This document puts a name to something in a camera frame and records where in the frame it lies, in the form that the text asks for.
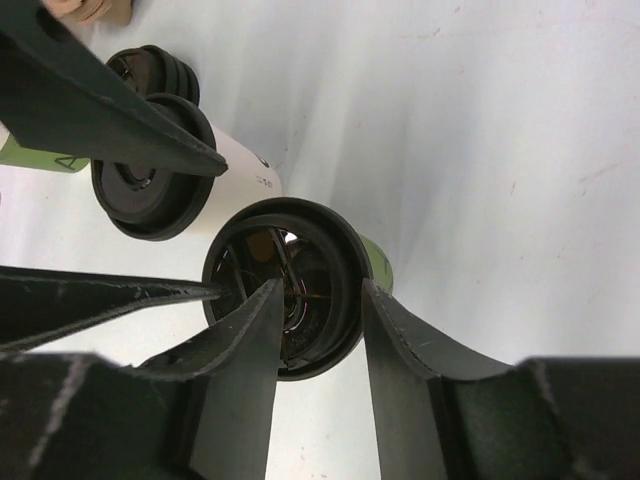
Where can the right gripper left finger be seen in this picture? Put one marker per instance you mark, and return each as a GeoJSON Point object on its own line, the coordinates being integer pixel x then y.
{"type": "Point", "coordinates": [200, 410]}

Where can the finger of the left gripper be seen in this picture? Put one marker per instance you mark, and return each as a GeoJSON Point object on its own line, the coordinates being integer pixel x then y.
{"type": "Point", "coordinates": [40, 306]}
{"type": "Point", "coordinates": [57, 96]}

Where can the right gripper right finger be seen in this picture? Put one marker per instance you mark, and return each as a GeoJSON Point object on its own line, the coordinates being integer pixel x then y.
{"type": "Point", "coordinates": [445, 411]}

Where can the black cup lid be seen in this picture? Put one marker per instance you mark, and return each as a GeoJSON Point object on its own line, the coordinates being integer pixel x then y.
{"type": "Point", "coordinates": [149, 204]}
{"type": "Point", "coordinates": [322, 262]}

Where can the white paper cup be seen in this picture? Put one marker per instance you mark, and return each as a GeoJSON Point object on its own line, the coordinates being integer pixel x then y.
{"type": "Point", "coordinates": [248, 179]}

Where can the green paper cup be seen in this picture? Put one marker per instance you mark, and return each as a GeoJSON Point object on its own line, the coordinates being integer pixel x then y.
{"type": "Point", "coordinates": [381, 269]}

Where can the green cup stack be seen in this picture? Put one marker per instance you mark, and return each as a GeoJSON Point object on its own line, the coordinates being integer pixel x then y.
{"type": "Point", "coordinates": [13, 154]}

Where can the cardboard cup carrier stack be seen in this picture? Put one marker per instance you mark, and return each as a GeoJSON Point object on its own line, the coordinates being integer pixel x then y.
{"type": "Point", "coordinates": [87, 12]}

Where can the black lid stack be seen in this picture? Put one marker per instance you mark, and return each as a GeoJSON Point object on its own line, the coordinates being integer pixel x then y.
{"type": "Point", "coordinates": [150, 70]}

